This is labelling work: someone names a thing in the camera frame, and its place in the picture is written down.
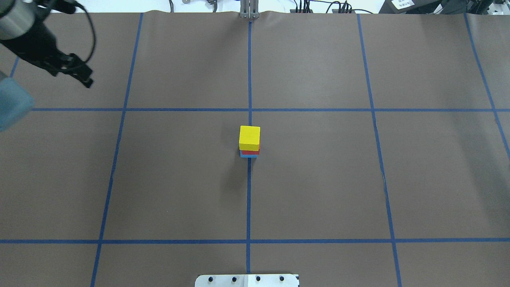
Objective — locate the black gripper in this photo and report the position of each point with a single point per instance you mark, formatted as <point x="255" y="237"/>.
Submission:
<point x="32" y="47"/>

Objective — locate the yellow cube block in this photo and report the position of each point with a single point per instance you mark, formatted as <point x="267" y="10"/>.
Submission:
<point x="249" y="138"/>

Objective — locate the blue cube block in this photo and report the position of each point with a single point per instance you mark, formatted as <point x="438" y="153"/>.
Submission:
<point x="248" y="155"/>

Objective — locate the red cube block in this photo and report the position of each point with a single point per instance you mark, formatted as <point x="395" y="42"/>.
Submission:
<point x="249" y="152"/>

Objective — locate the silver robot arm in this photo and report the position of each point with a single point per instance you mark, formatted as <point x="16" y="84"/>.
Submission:
<point x="15" y="101"/>

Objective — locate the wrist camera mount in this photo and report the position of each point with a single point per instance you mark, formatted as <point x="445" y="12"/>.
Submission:
<point x="63" y="6"/>

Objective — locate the aluminium frame post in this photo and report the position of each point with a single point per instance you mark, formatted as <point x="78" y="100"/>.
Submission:
<point x="249" y="9"/>

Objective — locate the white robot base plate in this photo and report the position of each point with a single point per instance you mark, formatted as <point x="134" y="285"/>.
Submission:
<point x="248" y="280"/>

